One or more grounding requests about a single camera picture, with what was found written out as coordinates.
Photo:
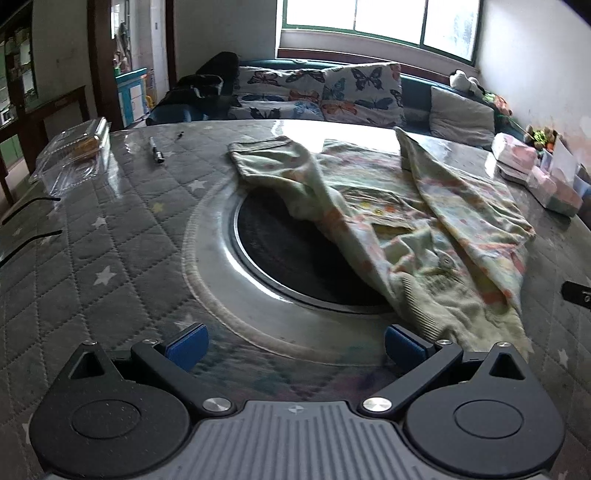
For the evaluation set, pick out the dark wooden side table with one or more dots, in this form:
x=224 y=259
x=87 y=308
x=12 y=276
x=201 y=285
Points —
x=51 y=115

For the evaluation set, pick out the black clothes pile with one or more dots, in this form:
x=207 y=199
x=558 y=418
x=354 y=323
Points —
x=203 y=87

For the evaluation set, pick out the dark wooden door frame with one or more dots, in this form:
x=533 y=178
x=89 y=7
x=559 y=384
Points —
x=104 y=64

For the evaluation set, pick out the pastel patterned child's garment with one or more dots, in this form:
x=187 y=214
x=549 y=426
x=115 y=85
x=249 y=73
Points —
x=392 y=207

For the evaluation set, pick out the glass door display cabinet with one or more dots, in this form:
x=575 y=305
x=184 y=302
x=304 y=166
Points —
x=21 y=69

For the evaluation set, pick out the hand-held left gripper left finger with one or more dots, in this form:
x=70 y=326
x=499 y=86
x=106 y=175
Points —
x=187 y=346

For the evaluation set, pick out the green framed window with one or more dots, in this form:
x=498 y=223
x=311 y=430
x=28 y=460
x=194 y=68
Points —
x=378 y=18

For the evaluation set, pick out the butterfly print cushion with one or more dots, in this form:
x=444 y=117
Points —
x=362 y=92
x=272 y=110
x=277 y=81

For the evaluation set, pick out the colourful plush toy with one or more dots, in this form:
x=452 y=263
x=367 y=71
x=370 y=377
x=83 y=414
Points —
x=498 y=102

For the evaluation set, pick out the green orange toy plant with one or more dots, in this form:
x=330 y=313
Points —
x=541 y=137

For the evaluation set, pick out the round black stove plate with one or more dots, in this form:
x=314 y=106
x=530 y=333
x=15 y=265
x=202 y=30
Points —
x=286 y=249

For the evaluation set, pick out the white plush toy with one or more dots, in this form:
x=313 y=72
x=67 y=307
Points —
x=464 y=81

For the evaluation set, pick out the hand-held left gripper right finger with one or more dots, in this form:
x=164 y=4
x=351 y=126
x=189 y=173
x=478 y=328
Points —
x=405 y=346

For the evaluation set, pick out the white card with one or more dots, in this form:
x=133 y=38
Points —
x=565 y=159

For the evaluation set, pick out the plain grey cushion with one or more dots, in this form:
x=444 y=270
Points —
x=461 y=117

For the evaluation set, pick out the teal sofa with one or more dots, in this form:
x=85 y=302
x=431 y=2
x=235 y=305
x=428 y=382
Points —
x=415 y=92

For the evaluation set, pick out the blue white small cabinet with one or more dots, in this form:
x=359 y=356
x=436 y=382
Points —
x=131 y=97

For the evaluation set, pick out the black silver marker pen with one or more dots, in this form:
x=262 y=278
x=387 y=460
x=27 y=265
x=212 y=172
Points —
x=157 y=152

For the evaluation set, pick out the clear plastic food container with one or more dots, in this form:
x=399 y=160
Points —
x=69 y=170

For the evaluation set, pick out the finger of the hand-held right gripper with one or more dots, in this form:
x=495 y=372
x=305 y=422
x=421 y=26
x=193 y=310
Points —
x=577 y=292

